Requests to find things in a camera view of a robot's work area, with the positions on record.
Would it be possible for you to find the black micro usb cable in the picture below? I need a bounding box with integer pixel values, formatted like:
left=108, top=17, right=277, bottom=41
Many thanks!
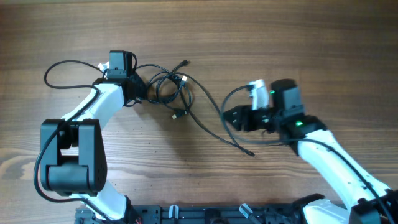
left=135, top=59, right=189, bottom=105

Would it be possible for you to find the black cable round plug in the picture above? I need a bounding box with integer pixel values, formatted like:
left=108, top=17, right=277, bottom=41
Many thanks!
left=155, top=72, right=256, bottom=157

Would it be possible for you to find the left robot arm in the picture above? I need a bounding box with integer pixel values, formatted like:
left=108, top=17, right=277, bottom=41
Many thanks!
left=34, top=71, right=146, bottom=223

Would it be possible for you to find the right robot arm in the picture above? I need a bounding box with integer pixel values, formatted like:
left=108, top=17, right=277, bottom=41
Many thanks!
left=220, top=105, right=397, bottom=223

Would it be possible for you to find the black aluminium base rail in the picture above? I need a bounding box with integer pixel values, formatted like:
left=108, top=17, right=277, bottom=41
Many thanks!
left=74, top=203, right=312, bottom=224

